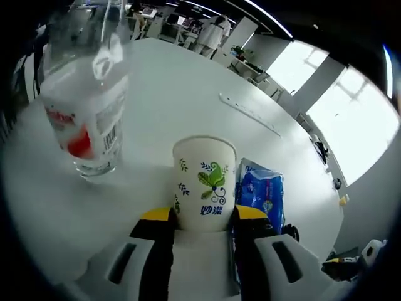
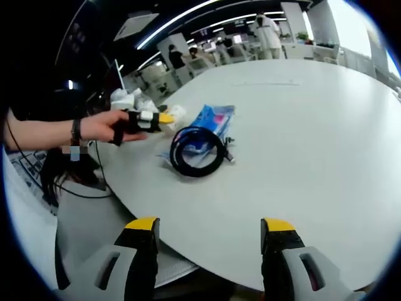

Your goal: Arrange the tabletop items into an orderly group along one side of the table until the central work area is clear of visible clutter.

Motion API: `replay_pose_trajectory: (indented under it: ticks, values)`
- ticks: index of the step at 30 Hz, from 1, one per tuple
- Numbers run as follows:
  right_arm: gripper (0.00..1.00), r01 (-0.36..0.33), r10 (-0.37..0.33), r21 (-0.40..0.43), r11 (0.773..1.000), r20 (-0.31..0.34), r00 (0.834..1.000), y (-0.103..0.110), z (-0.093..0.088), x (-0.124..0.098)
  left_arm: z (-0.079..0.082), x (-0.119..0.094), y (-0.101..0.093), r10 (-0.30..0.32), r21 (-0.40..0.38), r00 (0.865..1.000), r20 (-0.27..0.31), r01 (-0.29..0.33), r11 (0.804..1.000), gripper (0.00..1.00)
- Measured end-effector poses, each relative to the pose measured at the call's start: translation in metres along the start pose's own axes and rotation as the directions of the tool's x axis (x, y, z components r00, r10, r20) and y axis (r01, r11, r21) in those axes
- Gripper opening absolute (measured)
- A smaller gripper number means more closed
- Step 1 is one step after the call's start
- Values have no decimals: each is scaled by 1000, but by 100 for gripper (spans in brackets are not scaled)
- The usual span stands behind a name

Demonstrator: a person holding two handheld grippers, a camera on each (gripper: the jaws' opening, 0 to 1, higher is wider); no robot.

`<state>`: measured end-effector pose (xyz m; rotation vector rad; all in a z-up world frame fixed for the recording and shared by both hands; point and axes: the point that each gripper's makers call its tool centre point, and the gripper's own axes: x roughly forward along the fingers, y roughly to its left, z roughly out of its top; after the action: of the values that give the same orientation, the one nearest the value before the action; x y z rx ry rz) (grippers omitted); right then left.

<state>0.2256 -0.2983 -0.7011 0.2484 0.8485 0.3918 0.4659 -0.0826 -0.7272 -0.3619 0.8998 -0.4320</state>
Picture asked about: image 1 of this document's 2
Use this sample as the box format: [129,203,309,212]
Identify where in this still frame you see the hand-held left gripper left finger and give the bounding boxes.
[78,206,179,301]

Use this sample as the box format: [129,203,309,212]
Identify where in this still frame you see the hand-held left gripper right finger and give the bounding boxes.
[231,204,327,301]

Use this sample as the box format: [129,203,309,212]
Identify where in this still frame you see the black cable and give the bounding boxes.
[283,223,302,243]

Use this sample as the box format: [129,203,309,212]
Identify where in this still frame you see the blue tissue packet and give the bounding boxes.
[241,168,286,235]

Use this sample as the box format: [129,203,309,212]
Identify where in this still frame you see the white leaf-print paper cup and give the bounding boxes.
[172,134,237,233]

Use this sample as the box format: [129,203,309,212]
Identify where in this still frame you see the clear plastic water bottle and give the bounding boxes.
[39,0,132,183]

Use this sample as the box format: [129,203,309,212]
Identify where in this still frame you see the black devices on table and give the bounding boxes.
[313,135,330,164]

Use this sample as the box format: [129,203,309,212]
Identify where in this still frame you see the white table power strip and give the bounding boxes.
[218,91,282,137]

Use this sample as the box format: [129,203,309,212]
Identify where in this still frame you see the potted green plant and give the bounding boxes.
[231,45,255,61]

